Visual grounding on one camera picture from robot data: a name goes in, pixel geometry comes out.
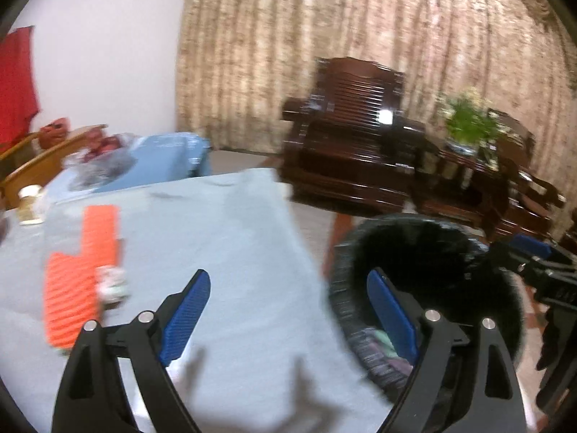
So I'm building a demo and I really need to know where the black bin with bag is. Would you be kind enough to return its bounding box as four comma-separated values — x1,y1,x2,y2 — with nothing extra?
325,214,526,406

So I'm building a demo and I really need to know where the potted white flower plant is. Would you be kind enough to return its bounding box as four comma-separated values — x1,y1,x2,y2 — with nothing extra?
438,89,506,158

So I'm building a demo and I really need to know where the blue tablecloth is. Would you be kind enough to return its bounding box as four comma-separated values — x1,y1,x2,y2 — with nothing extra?
44,132,213,205

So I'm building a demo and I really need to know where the red cloth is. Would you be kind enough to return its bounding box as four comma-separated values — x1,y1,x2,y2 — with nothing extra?
0,26,42,155

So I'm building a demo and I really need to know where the glass fruit bowl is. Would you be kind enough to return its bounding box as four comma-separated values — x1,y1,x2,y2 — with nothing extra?
64,132,137,191

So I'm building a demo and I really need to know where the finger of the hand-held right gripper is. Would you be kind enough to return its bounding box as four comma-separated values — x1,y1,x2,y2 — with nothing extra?
489,233,577,277

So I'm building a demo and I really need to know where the light wooden cabinet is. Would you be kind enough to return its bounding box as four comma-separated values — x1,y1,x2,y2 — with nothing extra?
0,123,110,212

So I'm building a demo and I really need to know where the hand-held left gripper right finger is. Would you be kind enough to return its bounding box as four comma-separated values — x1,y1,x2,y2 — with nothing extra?
366,267,528,433

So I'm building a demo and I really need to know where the beige patterned curtain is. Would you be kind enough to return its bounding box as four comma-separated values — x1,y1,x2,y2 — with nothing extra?
173,0,577,185

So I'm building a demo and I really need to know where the grey tablecloth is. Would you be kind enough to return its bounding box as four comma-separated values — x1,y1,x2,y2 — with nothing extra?
0,168,394,433

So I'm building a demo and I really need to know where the gold tissue box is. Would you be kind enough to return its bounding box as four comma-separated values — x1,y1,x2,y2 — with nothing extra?
17,184,49,227

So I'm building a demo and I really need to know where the orange foam net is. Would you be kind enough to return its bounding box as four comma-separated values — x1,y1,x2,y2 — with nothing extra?
42,205,123,351

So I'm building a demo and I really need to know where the white tissue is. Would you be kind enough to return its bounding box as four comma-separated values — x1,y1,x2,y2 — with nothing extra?
96,265,131,308

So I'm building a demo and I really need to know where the dark wooden armchair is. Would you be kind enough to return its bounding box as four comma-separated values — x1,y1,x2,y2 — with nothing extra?
280,56,427,218
489,108,568,242

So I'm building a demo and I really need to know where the dark wooden side table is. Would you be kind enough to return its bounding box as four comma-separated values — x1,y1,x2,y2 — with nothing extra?
414,139,508,232

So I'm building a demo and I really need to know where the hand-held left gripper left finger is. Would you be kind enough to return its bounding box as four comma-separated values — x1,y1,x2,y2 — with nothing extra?
53,268,212,433

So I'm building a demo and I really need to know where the green plastic wrapper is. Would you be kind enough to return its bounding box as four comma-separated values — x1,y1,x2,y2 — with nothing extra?
370,328,401,356

